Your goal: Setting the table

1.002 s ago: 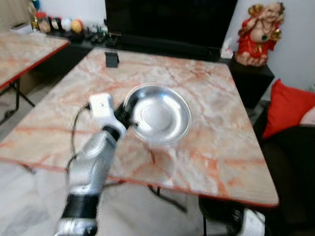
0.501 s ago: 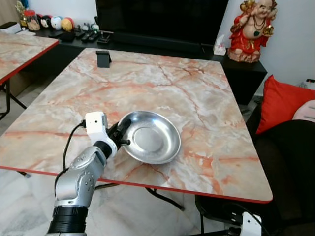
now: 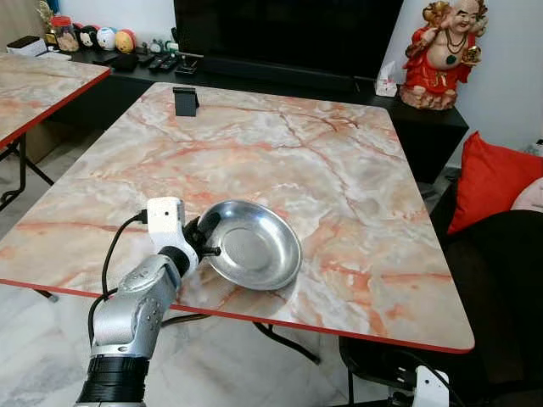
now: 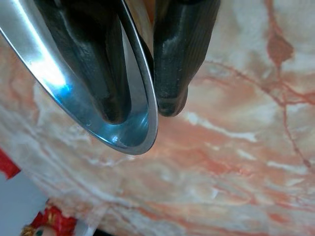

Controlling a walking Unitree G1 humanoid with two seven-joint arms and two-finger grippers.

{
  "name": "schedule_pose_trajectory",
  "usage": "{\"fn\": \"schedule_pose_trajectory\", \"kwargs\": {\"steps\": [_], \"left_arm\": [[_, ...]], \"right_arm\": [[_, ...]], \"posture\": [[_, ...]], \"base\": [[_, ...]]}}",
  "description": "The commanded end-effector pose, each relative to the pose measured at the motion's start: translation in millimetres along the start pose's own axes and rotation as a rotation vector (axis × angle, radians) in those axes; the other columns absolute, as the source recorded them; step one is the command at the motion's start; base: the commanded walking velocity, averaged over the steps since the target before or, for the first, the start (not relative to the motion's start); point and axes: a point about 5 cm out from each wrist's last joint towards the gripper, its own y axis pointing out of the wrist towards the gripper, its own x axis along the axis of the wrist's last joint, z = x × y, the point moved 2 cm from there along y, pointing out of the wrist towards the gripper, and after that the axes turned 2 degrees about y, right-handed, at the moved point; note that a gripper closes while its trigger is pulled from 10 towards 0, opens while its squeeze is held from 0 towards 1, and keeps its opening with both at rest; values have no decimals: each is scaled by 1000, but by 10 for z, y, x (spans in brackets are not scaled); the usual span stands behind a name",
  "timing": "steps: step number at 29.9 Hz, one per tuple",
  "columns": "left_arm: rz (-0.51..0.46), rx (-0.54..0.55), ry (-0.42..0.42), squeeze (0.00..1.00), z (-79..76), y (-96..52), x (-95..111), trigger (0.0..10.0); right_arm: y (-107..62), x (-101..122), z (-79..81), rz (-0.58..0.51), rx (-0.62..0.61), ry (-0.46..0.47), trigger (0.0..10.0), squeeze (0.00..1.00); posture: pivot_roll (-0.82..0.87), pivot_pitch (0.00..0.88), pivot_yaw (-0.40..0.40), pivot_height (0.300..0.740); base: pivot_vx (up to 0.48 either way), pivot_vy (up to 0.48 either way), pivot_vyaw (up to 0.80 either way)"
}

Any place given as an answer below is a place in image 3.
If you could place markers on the orange round toy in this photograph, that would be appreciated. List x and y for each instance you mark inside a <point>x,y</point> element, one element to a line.
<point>125,41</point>

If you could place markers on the red cushion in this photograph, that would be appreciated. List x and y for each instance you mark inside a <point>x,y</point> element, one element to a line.
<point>488,182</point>

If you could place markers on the small black phone stand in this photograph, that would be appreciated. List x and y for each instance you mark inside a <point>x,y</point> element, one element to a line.
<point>185,102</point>

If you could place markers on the red lidded snack jar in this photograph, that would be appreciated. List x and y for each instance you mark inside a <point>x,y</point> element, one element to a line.
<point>64,36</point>

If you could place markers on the marble folding table red edge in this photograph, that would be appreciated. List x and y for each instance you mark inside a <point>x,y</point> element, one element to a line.
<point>42,89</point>

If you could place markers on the small black box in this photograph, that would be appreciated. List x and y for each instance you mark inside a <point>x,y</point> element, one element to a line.
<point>124,61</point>

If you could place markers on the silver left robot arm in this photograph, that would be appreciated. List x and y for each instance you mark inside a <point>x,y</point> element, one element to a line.
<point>131,309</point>

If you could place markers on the pale pink cushion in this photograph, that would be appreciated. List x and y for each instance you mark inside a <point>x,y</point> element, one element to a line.
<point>530,197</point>

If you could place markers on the white tissue box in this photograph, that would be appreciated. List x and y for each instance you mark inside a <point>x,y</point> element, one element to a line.
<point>386,83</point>

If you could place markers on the black chair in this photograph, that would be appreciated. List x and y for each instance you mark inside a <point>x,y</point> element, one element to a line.
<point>501,297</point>

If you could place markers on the red laughing Buddha statue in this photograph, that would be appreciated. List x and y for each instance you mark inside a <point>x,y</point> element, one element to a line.
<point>441,64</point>

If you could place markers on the white flat box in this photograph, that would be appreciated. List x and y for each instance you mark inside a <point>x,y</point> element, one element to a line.
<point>25,46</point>

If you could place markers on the black and white round toy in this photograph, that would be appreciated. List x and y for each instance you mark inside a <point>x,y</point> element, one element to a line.
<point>87,37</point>

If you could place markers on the black remote control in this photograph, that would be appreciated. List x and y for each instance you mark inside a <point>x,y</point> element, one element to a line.
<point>163,61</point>

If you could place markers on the large black television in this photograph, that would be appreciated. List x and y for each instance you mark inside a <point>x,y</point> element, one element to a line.
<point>288,34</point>

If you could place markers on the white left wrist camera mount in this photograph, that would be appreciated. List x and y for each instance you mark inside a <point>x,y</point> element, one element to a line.
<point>165,222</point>

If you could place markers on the white and blue round toy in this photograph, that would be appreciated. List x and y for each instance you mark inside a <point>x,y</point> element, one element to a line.
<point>106,39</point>

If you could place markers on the black table leg frame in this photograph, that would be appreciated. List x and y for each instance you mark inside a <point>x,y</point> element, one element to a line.
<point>288,343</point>

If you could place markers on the round steel plate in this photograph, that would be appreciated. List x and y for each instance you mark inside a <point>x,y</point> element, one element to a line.
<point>254,250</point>

